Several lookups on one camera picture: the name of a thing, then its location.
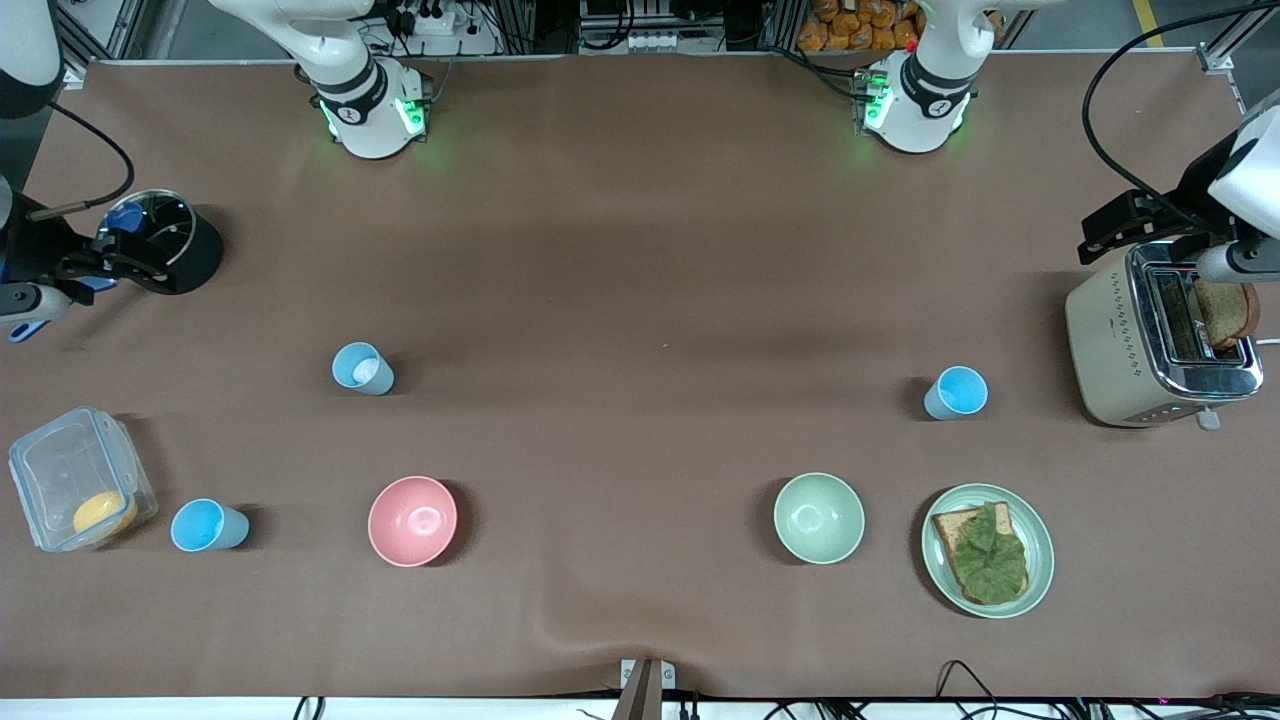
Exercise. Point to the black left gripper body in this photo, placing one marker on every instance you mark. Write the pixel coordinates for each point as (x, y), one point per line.
(1192, 188)

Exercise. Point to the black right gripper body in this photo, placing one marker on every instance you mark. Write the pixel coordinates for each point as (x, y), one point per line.
(42, 247)

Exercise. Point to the blue plastic cup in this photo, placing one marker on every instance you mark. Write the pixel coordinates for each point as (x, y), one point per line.
(360, 370)
(200, 525)
(958, 392)

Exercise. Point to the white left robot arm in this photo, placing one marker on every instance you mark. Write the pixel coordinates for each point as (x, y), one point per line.
(925, 110)

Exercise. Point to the glass lid with blue knob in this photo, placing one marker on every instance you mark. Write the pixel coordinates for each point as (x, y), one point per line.
(155, 222)

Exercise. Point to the beige and chrome toaster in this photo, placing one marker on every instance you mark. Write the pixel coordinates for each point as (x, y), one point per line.
(1110, 340)

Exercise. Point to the brown bread slice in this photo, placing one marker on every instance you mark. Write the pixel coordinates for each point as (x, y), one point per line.
(1225, 310)

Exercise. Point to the clear plastic food container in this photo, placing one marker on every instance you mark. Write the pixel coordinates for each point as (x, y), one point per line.
(60, 470)

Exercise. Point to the yellow round food piece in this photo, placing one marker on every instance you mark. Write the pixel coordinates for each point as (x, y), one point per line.
(103, 513)

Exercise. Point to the pale green plate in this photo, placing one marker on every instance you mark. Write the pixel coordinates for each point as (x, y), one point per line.
(1041, 550)

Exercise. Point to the bag of orange snacks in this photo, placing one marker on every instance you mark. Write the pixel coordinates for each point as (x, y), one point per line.
(850, 30)

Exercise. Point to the toast slice under lettuce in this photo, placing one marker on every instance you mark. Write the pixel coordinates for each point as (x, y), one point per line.
(948, 530)

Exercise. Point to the green lettuce leaf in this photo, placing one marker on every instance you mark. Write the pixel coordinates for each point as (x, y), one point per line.
(990, 560)

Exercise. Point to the white power strip with plugs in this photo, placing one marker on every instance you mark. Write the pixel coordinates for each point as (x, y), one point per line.
(435, 20)

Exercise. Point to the pink bowl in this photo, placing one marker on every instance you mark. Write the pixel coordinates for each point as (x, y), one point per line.
(412, 520)

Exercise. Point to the pale green bowl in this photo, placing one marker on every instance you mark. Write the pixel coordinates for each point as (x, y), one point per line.
(818, 518)

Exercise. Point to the brown table cloth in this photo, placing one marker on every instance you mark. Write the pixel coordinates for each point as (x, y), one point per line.
(640, 200)

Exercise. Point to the small white socket strip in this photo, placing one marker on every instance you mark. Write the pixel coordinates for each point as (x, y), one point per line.
(652, 41)

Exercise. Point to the aluminium frame profile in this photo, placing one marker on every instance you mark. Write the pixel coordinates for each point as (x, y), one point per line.
(1215, 58)

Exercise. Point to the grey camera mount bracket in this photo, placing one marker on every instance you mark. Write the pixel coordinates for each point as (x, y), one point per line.
(645, 690)

